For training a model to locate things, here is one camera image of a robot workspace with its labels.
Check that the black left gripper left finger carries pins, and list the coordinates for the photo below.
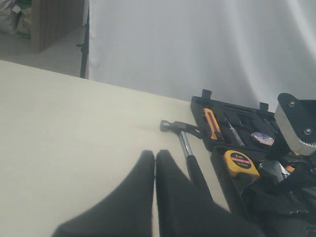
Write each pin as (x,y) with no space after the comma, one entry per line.
(125,212)

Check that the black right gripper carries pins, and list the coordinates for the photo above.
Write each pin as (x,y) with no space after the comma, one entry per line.
(302,182)

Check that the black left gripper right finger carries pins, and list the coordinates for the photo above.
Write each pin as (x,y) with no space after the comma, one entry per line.
(185,205)

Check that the black plastic tool case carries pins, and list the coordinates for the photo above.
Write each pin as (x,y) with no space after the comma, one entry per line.
(276,213)

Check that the claw hammer black grip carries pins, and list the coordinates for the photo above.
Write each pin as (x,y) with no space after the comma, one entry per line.
(190,153)

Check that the PVC insulating tape roll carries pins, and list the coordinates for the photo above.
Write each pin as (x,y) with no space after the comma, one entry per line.
(262,138)

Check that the adjustable wrench black handle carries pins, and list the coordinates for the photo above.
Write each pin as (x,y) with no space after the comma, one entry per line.
(273,170)

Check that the yellow tape measure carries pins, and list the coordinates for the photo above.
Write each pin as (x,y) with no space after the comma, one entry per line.
(238,163)

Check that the clear test pen screwdriver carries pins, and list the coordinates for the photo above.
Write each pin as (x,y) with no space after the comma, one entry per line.
(235,133)

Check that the orange utility knife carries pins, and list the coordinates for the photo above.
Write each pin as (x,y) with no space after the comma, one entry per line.
(215,132)

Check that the white backdrop cloth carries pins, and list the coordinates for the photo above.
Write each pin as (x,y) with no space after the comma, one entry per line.
(244,51)

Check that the black backdrop stand pole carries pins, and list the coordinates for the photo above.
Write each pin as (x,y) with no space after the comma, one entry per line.
(84,47)

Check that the brown wooden cabinet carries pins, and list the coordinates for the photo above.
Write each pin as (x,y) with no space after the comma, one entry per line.
(51,20)

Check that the green printed bag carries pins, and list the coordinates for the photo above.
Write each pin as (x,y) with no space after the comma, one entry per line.
(24,22)

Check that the white sack bag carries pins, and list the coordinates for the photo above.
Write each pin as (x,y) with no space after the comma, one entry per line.
(9,11)

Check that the orange handled pliers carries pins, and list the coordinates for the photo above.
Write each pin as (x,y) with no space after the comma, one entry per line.
(290,169)

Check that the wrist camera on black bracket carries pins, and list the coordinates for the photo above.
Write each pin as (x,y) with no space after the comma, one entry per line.
(296,120)

